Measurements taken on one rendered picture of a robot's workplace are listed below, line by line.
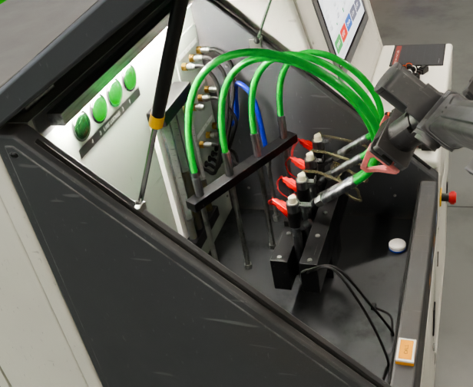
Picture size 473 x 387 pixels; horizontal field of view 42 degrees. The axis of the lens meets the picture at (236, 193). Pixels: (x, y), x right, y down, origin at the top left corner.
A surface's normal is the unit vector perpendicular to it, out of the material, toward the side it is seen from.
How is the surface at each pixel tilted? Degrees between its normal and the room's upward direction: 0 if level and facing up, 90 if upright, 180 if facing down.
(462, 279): 0
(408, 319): 0
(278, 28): 90
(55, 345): 90
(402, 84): 66
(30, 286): 90
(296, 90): 90
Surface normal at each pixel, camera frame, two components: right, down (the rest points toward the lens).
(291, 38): -0.31, 0.58
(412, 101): -0.09, 0.19
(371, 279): -0.16, -0.81
